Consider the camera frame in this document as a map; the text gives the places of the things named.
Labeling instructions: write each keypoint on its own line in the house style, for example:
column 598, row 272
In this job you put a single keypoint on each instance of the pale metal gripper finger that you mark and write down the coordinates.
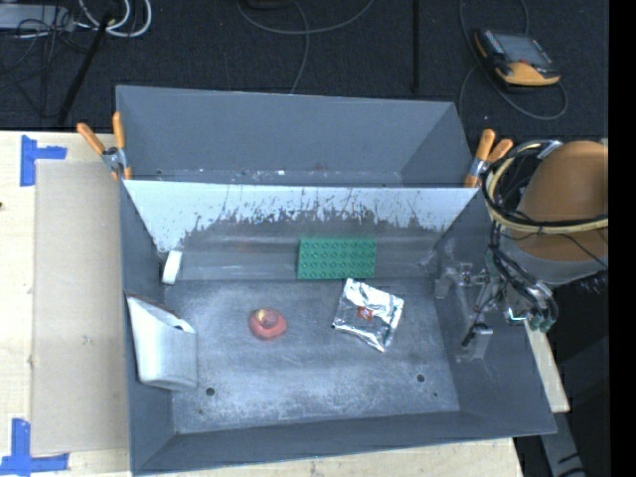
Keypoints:
column 452, row 282
column 474, row 345

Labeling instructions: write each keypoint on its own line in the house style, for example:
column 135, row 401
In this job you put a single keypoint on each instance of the silver foil packet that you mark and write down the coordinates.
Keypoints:
column 367, row 313

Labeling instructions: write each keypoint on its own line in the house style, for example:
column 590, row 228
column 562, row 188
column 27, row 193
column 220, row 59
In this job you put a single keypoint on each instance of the dark green flat block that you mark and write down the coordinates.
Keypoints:
column 336, row 259

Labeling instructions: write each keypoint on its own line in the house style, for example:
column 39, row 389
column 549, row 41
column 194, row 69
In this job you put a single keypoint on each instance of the grey metal bin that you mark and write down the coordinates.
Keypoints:
column 308, row 365

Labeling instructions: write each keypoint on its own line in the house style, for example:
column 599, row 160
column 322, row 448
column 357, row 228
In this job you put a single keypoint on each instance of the red toy apple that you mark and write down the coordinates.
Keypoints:
column 267, row 325

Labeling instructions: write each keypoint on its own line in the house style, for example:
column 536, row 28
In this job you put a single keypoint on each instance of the white tape roll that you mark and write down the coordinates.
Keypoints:
column 171, row 267

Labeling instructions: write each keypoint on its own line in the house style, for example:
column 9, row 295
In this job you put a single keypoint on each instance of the pale cardboard board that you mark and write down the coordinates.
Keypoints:
column 79, row 306

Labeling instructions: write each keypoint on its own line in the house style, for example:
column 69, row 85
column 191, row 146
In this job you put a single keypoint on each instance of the black cylinder on white bracket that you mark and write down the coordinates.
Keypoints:
column 473, row 332

